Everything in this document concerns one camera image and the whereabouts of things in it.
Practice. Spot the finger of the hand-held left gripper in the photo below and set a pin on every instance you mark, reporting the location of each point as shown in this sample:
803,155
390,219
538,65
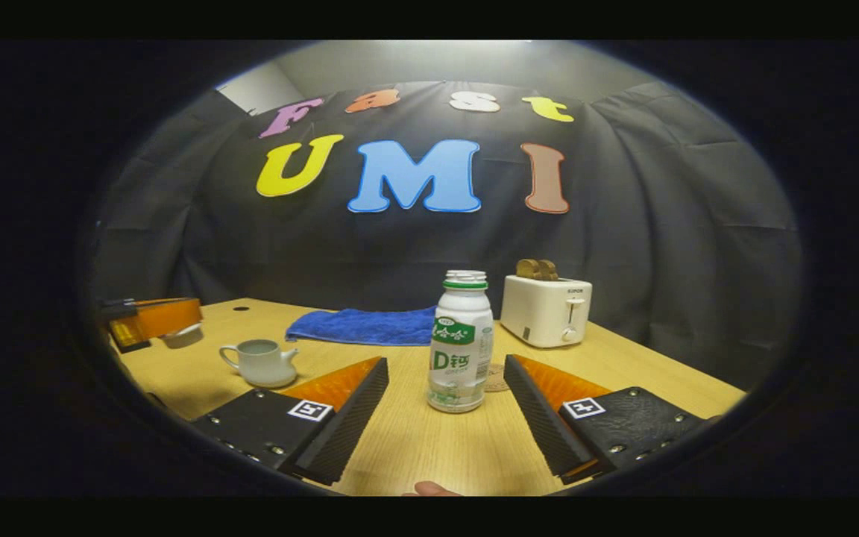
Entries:
168,317

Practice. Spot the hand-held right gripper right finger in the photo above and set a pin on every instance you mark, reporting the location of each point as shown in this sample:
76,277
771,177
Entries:
541,421

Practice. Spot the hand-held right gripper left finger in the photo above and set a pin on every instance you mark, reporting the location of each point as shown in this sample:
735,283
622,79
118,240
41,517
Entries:
347,425

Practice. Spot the white teacup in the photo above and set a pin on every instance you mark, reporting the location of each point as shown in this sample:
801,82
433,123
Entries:
265,365

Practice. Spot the white water bottle green label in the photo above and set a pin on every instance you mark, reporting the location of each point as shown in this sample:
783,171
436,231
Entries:
459,350

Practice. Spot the blue towel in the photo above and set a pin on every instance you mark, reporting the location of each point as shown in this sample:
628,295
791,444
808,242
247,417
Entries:
362,327

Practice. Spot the white toaster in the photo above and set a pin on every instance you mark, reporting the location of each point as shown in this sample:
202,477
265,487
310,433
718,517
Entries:
541,309

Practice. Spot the brown bread slice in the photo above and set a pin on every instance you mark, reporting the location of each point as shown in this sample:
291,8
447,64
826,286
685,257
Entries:
526,269
548,271

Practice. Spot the black backdrop cloth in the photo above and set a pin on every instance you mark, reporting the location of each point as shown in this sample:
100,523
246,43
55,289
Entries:
623,224

